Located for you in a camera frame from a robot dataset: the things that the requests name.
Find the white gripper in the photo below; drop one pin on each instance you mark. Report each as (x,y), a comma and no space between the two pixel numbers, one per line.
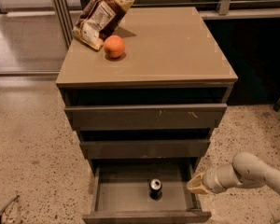
(209,180)

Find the blue pepsi can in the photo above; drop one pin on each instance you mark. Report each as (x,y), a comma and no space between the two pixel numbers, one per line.
(155,186)

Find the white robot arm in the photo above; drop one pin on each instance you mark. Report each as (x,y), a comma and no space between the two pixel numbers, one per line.
(246,171)

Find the grey bottom drawer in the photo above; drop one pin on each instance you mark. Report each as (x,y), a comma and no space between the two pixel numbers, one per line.
(121,196)

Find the grey drawer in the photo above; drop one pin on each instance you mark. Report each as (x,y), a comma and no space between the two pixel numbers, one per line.
(147,149)
(145,117)
(121,196)

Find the grey middle drawer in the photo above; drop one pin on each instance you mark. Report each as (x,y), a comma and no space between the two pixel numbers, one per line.
(147,149)

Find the grey drawer cabinet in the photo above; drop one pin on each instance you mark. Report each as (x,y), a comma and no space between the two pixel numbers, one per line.
(171,58)

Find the grey top drawer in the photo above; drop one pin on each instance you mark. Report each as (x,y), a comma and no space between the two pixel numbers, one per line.
(145,117)

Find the orange fruit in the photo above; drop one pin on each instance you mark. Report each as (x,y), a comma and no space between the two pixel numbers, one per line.
(114,46)

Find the grey metal floor rod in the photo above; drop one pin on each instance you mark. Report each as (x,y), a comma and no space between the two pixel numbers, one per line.
(8,203)

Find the brown chip bag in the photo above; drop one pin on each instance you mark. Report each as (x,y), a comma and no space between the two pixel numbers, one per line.
(99,20)

